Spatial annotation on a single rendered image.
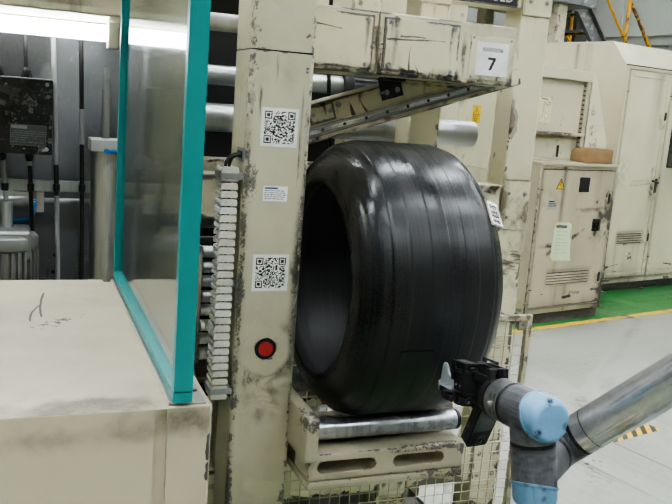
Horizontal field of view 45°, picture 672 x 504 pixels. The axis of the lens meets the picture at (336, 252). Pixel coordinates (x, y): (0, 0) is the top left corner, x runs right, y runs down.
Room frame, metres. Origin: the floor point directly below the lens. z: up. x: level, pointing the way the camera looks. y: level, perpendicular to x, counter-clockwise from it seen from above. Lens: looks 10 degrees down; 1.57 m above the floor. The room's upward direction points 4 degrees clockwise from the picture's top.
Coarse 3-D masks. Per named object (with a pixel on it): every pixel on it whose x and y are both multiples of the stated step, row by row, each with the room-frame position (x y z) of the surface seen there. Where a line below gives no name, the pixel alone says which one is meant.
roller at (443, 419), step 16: (352, 416) 1.63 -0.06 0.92; (368, 416) 1.64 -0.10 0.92; (384, 416) 1.65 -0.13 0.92; (400, 416) 1.66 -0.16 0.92; (416, 416) 1.67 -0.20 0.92; (432, 416) 1.68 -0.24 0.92; (448, 416) 1.69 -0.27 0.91; (320, 432) 1.58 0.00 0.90; (336, 432) 1.59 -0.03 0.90; (352, 432) 1.61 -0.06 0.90; (368, 432) 1.62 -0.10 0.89; (384, 432) 1.64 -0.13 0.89; (400, 432) 1.65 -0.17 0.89
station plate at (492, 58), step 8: (480, 48) 2.07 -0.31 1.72; (488, 48) 2.08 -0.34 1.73; (496, 48) 2.08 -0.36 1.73; (504, 48) 2.09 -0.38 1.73; (480, 56) 2.07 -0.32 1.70; (488, 56) 2.08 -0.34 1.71; (496, 56) 2.09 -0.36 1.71; (504, 56) 2.09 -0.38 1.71; (480, 64) 2.07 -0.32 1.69; (488, 64) 2.08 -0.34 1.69; (496, 64) 2.09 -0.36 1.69; (504, 64) 2.09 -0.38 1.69; (480, 72) 2.07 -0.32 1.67; (488, 72) 2.08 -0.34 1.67; (496, 72) 2.09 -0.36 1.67; (504, 72) 2.10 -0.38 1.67
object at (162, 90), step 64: (128, 0) 1.22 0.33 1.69; (192, 0) 0.75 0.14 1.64; (128, 64) 1.20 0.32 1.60; (192, 64) 0.75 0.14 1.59; (128, 128) 1.18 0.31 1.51; (192, 128) 0.75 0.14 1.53; (128, 192) 1.16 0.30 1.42; (192, 192) 0.75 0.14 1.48; (128, 256) 1.14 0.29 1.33; (192, 256) 0.75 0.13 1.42; (192, 320) 0.75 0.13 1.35; (192, 384) 0.75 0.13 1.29
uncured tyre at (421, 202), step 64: (320, 192) 1.98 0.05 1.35; (384, 192) 1.57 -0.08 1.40; (448, 192) 1.62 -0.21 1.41; (320, 256) 2.04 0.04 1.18; (384, 256) 1.51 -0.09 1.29; (448, 256) 1.54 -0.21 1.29; (320, 320) 1.99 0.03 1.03; (384, 320) 1.49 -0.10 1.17; (448, 320) 1.52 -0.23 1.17; (320, 384) 1.67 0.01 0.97; (384, 384) 1.53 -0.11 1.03
